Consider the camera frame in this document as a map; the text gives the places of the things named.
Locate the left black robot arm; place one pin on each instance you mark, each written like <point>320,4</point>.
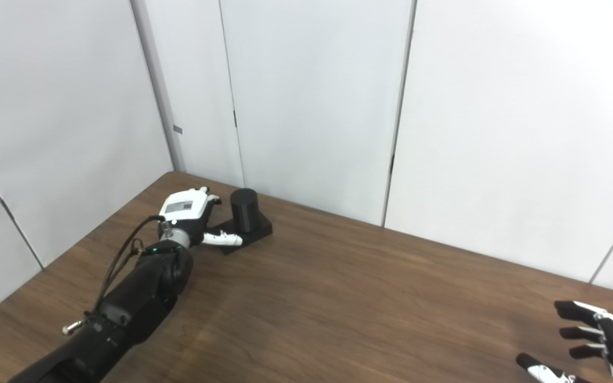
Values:
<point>125,314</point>

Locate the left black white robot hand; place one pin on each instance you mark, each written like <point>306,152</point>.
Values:
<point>184,207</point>

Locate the black peg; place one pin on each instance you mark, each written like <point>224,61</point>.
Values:
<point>243,210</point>

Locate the grey wall pillar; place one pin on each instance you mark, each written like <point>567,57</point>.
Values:
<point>157,80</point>

